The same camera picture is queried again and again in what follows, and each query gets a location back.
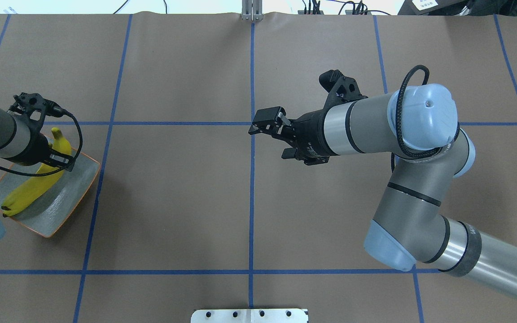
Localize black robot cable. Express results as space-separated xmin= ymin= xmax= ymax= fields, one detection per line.
xmin=0 ymin=110 xmax=83 ymax=178

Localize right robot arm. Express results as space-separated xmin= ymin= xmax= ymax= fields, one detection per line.
xmin=249 ymin=79 xmax=517 ymax=298

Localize grey square plate orange rim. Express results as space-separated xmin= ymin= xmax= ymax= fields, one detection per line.
xmin=0 ymin=153 xmax=101 ymax=238

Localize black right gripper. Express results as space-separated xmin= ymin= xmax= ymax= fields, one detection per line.
xmin=248 ymin=106 xmax=331 ymax=166

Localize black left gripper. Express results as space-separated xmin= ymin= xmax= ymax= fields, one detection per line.
xmin=25 ymin=130 xmax=76 ymax=171

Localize yellow banana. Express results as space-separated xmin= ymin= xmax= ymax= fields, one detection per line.
xmin=0 ymin=127 xmax=72 ymax=218
xmin=0 ymin=171 xmax=64 ymax=218

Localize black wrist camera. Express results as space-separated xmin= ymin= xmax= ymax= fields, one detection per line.
xmin=7 ymin=92 xmax=66 ymax=121
xmin=318 ymin=70 xmax=368 ymax=109

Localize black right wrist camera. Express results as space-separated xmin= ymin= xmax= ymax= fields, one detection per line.
xmin=318 ymin=70 xmax=368 ymax=109

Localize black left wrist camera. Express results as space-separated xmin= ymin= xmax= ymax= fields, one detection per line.
xmin=7 ymin=92 xmax=66 ymax=121

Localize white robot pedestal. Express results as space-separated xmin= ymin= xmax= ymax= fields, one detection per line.
xmin=190 ymin=308 xmax=310 ymax=323

